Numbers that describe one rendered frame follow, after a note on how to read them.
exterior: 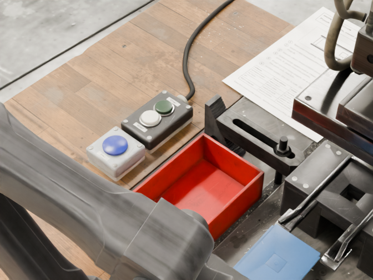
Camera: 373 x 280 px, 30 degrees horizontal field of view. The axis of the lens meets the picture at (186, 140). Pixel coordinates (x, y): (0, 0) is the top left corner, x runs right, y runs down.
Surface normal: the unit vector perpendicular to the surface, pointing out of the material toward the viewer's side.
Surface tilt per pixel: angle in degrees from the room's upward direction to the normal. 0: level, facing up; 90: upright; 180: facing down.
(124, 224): 20
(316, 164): 0
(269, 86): 1
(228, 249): 0
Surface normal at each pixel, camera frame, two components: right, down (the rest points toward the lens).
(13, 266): -0.41, 0.66
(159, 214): 0.29, -0.52
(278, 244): 0.00, -0.65
